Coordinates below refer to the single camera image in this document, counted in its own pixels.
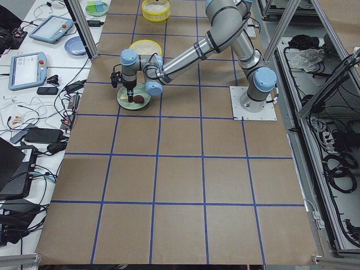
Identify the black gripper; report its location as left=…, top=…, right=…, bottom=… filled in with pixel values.
left=121, top=71, right=137, bottom=102

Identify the white bun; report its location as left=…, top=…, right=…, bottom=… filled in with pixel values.
left=120, top=94, right=129, bottom=102

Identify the brown bun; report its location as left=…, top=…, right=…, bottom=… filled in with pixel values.
left=133, top=95, right=145, bottom=104

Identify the yellow steamer basket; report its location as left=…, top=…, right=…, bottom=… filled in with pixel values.
left=141, top=0, right=170, bottom=22
left=129, top=39, right=163, bottom=56

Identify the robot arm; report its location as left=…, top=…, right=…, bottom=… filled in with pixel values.
left=120, top=1, right=277, bottom=112
left=233, top=0, right=253, bottom=8

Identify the light green plate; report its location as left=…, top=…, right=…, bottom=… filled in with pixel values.
left=117, top=83, right=151, bottom=110

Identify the blue plate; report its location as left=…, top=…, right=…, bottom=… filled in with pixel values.
left=64, top=36, right=86, bottom=56

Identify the black power adapter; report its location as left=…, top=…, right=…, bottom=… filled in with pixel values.
left=87, top=20, right=104, bottom=28

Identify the green bowl with sponges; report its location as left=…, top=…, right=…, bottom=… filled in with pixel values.
left=85, top=1, right=109, bottom=17

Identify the black power brick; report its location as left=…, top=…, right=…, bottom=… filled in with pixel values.
left=24, top=128, right=63, bottom=144

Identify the far teach pendant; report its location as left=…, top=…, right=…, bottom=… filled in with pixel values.
left=29, top=15, right=74, bottom=44

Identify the teach pendant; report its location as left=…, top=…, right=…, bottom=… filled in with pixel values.
left=29, top=15, right=74, bottom=44
left=8, top=52, right=47, bottom=91

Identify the near teach pendant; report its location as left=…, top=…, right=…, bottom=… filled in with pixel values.
left=8, top=52, right=47, bottom=91

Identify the black laptop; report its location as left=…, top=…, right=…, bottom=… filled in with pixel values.
left=1, top=139, right=38, bottom=200

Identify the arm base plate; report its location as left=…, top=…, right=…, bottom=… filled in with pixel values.
left=229, top=86, right=277, bottom=122

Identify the aluminium frame post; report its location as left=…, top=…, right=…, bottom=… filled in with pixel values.
left=64, top=0, right=98, bottom=60

